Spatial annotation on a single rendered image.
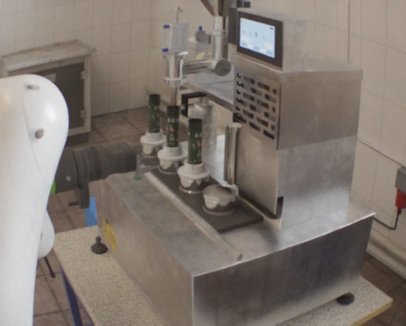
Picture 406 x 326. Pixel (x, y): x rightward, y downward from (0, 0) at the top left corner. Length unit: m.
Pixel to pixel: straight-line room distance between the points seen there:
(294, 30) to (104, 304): 0.81
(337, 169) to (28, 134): 0.79
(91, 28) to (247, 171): 3.81
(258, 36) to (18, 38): 3.79
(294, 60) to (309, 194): 0.30
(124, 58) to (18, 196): 4.53
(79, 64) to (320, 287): 3.24
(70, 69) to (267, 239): 3.21
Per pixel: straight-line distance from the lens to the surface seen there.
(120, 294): 1.38
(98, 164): 1.10
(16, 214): 0.53
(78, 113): 4.26
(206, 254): 1.04
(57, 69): 4.11
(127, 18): 4.96
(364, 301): 1.40
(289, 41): 0.99
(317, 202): 1.18
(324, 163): 1.14
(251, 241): 1.09
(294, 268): 1.13
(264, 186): 1.12
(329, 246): 1.18
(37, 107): 0.55
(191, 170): 1.23
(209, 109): 1.45
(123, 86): 5.09
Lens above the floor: 1.59
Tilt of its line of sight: 24 degrees down
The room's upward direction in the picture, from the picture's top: 2 degrees clockwise
